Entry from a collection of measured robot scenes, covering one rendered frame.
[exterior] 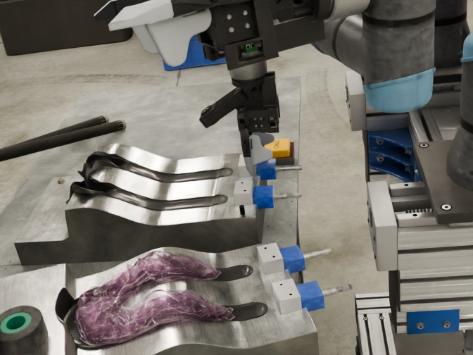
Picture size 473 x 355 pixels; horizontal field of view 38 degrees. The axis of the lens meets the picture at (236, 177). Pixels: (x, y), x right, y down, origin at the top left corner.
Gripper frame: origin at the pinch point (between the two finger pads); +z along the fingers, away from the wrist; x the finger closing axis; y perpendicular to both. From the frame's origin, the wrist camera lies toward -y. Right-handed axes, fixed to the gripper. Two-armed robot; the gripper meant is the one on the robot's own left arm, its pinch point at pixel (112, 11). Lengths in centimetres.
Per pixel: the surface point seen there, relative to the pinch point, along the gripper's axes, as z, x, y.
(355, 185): -117, 185, 122
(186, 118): -34, 120, 50
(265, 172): -34, 63, 48
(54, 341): 15, 33, 51
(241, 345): -11, 24, 57
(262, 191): -30, 55, 48
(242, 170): -30, 65, 47
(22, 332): 19, 33, 47
